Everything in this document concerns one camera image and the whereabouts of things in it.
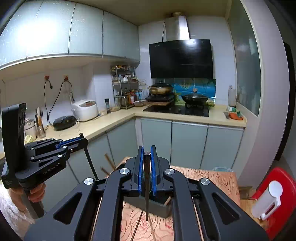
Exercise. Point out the translucent plastic jug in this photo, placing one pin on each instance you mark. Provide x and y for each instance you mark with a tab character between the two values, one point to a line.
232	97

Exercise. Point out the grey lower cabinets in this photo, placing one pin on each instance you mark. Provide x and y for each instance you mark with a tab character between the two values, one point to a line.
189	139

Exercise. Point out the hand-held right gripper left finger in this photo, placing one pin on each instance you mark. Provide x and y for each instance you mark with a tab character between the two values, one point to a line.
140	171

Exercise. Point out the grey cabinets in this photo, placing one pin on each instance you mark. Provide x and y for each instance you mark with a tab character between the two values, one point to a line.
69	30
189	139

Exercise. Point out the white rice cooker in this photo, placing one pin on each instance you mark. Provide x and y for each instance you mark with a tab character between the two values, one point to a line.
85	111

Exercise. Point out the person's left forearm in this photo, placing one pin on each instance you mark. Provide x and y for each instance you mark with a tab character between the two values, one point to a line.
11	213

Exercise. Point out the grey upper cabinets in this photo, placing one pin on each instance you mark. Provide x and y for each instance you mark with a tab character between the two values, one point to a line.
69	30

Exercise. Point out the black electric griddle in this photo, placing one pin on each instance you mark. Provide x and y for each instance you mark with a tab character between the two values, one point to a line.
63	122

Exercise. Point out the steel pot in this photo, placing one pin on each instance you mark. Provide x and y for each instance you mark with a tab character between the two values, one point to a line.
30	128

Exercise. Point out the red plastic stool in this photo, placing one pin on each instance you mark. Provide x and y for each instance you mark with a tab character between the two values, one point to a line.
286	197

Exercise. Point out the yellow-green bag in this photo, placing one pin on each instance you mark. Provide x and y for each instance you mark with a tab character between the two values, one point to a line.
30	139

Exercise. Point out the blue landscape backsplash sticker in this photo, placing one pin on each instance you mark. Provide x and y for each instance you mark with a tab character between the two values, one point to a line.
185	88

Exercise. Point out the dark green utensil holder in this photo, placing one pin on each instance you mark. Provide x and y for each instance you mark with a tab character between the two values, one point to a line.
158	207

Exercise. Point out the black wok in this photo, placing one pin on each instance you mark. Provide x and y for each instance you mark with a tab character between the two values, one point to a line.
195	98

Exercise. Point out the person's left hand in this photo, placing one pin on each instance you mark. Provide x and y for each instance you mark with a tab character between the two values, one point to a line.
37	193

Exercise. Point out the frosted glass window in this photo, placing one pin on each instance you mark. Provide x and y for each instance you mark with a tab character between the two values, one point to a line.
245	58

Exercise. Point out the orange packet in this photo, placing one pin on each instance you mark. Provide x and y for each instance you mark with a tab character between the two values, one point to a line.
235	115

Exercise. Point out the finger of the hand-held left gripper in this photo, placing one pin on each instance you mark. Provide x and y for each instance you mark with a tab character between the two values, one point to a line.
46	143
50	158

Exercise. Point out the metal spice rack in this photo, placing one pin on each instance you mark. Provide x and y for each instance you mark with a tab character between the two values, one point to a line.
122	80

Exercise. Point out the black range hood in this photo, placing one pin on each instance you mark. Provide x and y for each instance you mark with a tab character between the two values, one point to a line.
180	60

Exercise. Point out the glass bowl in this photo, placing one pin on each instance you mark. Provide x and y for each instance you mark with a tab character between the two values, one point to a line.
115	105

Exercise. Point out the clay pot on stove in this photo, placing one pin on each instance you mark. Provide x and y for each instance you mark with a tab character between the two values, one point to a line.
160	89

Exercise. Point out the utensil jar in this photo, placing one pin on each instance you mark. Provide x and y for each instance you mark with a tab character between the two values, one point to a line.
41	131

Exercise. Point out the black gas stove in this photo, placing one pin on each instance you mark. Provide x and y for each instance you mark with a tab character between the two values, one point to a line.
175	110

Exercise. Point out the black induction cooker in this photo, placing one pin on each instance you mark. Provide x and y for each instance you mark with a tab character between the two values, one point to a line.
159	97

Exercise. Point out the white plastic container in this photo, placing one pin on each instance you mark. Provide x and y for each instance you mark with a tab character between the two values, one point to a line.
268	199

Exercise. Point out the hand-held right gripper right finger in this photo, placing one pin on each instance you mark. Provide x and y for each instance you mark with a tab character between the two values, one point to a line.
153	171

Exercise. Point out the beige countertop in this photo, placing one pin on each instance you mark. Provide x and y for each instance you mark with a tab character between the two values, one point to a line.
104	122

